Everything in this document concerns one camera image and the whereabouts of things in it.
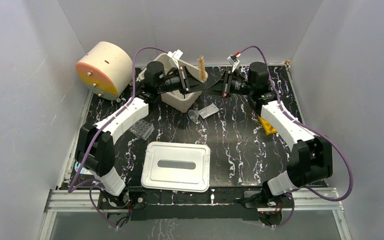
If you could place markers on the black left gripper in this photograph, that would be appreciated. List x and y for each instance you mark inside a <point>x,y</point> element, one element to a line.
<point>183,80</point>

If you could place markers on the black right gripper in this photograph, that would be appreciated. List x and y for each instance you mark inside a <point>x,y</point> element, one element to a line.
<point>221,87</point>

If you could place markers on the brown test tube brush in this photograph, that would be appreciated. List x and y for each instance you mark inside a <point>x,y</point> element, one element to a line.
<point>203,75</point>

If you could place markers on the clear plastic funnel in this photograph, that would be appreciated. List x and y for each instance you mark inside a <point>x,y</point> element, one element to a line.
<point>194,116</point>

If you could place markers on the white bin lid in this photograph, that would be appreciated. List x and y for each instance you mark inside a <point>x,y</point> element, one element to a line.
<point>177,167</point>

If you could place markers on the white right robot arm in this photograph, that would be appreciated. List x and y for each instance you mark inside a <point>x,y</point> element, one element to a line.
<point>311,157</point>

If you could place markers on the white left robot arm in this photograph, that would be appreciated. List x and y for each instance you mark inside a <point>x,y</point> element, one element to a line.
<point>95,145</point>

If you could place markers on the yellow test tube rack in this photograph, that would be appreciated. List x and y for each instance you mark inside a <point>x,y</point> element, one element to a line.
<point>268,128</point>

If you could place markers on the beige cylindrical centrifuge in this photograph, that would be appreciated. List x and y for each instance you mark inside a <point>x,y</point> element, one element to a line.
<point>106,70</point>

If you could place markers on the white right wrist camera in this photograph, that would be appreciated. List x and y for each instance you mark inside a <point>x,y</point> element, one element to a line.
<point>233,59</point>

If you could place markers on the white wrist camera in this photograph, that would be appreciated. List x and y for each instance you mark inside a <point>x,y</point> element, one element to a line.
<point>233,59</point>
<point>174,58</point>

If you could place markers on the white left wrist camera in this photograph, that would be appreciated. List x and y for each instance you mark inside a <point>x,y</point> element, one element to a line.
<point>174,58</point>

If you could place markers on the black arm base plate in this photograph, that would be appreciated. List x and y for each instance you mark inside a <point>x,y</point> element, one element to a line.
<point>244,203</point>

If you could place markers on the aluminium frame rail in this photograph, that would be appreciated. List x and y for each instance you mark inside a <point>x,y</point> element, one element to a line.
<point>140,199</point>

